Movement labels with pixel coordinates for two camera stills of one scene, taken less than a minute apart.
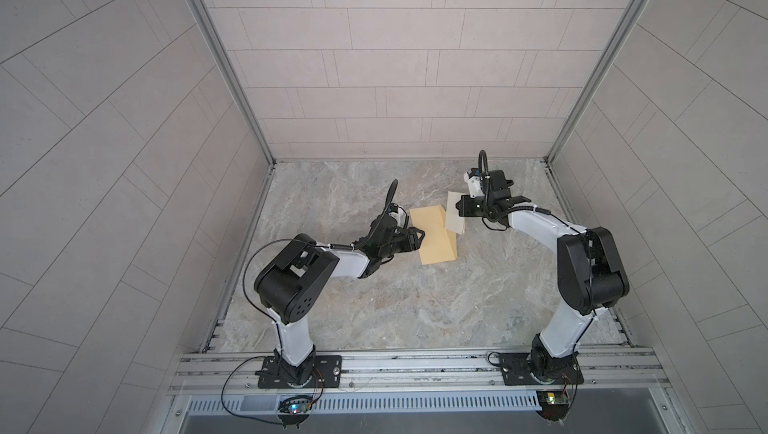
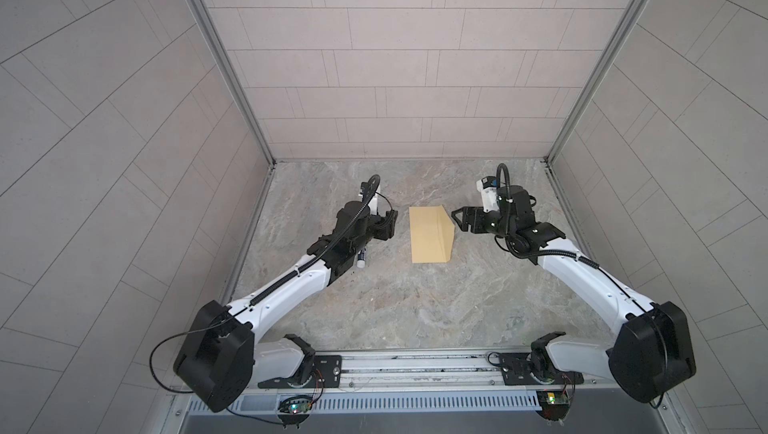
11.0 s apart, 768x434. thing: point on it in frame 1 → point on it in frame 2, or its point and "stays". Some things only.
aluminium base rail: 419,371 stays
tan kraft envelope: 439,243 stays
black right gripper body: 478,206 → 489,222
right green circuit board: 554,405 stays
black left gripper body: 395,244 → 379,229
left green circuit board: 298,407 stays
